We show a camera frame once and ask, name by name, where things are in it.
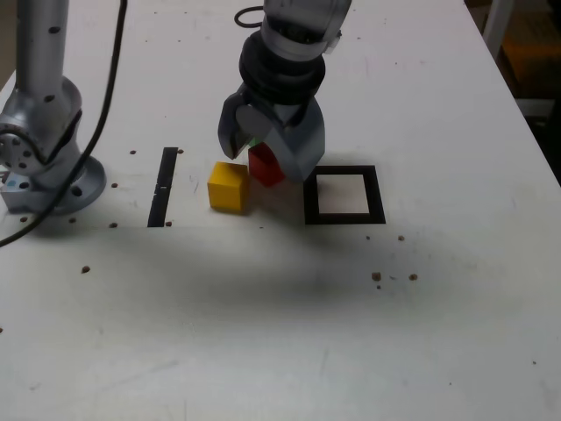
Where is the yellow-brown box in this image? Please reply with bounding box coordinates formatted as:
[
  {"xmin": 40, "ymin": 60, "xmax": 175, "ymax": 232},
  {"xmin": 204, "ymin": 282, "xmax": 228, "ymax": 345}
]
[{"xmin": 502, "ymin": 24, "xmax": 561, "ymax": 91}]

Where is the white metal frame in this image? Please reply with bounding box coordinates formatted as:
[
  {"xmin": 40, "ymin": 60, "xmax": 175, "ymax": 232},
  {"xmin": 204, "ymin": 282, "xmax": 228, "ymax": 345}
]
[{"xmin": 480, "ymin": 0, "xmax": 557, "ymax": 118}]

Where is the yellow cube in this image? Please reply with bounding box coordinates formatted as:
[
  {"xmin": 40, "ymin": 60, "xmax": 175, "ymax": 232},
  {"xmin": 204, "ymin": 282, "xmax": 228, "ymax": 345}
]
[{"xmin": 207, "ymin": 161, "xmax": 251, "ymax": 216}]

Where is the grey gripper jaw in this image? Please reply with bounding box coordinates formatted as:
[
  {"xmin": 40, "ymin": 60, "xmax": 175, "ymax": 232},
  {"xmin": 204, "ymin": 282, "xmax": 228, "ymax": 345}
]
[
  {"xmin": 218, "ymin": 90, "xmax": 255, "ymax": 160},
  {"xmin": 235, "ymin": 99, "xmax": 326, "ymax": 182}
]

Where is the black tape square outline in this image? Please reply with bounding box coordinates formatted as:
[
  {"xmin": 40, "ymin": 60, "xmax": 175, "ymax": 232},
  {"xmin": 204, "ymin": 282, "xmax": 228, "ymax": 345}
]
[{"xmin": 303, "ymin": 164, "xmax": 387, "ymax": 226}]

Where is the red cube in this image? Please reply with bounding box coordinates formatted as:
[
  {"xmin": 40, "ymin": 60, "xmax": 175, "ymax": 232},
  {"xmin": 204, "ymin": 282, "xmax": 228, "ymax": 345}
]
[{"xmin": 247, "ymin": 142, "xmax": 288, "ymax": 189}]

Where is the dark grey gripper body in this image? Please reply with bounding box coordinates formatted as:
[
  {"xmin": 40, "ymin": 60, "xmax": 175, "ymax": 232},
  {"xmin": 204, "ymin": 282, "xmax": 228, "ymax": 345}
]
[{"xmin": 238, "ymin": 93, "xmax": 307, "ymax": 130}]

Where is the black tape strip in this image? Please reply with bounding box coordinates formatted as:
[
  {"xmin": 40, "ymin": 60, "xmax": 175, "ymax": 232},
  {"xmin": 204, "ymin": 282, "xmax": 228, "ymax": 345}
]
[{"xmin": 146, "ymin": 146, "xmax": 180, "ymax": 229}]

